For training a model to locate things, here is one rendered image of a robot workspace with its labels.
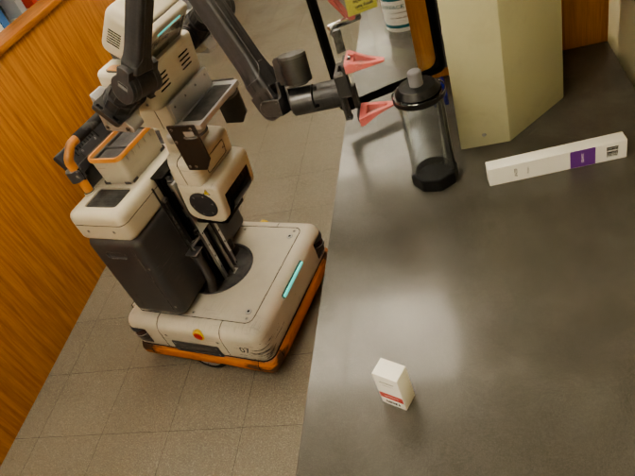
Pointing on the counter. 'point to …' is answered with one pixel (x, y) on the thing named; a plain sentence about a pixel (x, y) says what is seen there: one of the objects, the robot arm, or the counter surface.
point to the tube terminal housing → (502, 64)
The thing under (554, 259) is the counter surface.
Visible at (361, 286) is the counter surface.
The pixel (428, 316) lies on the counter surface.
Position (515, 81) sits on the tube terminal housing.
